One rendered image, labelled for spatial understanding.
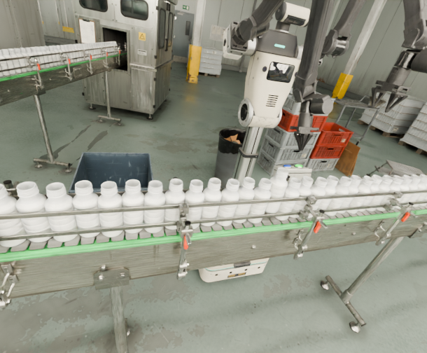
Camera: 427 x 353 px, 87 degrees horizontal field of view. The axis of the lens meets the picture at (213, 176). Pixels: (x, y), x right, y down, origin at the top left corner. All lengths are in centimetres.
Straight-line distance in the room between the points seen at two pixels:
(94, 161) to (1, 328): 107
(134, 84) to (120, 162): 315
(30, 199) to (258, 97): 104
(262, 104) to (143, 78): 317
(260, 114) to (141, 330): 143
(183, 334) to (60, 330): 69
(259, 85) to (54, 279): 114
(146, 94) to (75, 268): 374
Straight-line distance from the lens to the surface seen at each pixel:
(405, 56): 112
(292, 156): 330
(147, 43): 417
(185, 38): 1271
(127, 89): 438
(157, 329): 167
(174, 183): 67
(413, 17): 115
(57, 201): 66
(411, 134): 729
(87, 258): 75
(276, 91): 131
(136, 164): 127
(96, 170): 130
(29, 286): 86
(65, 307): 181
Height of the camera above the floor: 153
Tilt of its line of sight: 32 degrees down
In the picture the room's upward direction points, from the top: 12 degrees clockwise
